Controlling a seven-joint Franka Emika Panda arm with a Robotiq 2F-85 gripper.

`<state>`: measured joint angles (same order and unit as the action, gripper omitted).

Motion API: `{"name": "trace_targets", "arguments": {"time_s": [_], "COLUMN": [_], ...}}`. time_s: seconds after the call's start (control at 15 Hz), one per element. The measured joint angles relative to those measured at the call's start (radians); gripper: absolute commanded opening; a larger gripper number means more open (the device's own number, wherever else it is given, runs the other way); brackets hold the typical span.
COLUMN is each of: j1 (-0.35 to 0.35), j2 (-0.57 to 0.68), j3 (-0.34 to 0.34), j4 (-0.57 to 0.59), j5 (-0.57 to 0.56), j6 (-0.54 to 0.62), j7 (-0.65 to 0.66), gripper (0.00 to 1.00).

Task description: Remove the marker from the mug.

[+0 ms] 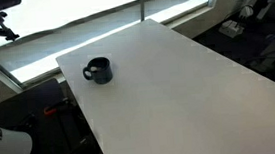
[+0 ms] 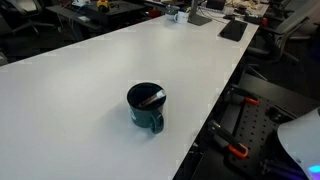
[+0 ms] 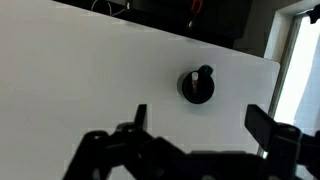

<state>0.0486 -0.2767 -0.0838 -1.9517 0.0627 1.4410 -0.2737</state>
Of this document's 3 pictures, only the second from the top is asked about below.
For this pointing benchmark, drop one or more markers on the marker with white cap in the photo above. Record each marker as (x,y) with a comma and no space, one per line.
(154,97)

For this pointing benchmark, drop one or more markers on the dark green mug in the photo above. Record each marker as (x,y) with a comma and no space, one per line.
(143,116)

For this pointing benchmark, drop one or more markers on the white coffee mug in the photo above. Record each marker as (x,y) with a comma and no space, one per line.
(182,17)

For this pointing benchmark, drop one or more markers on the grey monitor stand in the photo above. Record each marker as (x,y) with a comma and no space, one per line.
(197,18)

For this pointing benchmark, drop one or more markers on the black flat tablet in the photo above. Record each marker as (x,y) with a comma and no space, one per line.
(233,30)

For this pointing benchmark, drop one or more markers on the black box on desk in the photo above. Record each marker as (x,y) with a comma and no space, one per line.
(215,4)

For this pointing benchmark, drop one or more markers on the yellow toy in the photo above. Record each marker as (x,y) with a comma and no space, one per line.
(102,3)

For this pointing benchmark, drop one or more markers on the grey mesh office chair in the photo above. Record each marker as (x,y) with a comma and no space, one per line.
(283,33)

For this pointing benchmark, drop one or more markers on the black office chair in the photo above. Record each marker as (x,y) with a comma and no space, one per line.
(20,16)

